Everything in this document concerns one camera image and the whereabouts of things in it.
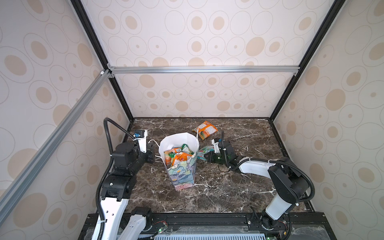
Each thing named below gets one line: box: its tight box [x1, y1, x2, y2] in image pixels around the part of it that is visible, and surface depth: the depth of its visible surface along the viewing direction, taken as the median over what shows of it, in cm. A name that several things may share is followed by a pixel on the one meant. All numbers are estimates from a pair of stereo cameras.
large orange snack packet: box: [164, 147, 183, 169], surface depth 80 cm
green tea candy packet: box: [181, 143, 195, 155], surface depth 89 cm
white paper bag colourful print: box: [158, 132, 200, 191], surface depth 76 cm
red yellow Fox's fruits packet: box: [164, 148, 182, 167], surface depth 80 cm
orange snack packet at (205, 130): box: [192, 120, 219, 141], surface depth 111 cm
